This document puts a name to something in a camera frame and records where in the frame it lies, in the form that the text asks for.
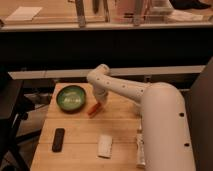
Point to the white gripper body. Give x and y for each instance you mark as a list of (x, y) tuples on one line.
[(102, 98)]

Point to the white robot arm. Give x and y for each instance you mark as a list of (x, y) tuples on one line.
[(166, 134)]

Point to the green ceramic bowl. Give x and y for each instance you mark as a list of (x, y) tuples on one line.
[(71, 98)]

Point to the white sponge block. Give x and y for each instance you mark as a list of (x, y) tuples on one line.
[(105, 146)]

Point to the black remote control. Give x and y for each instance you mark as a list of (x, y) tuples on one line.
[(58, 140)]

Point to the white plastic bottle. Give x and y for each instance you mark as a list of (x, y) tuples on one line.
[(140, 152)]

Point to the black office chair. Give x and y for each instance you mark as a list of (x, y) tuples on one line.
[(14, 107)]

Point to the white paper sheet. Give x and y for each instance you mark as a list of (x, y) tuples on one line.
[(24, 13)]

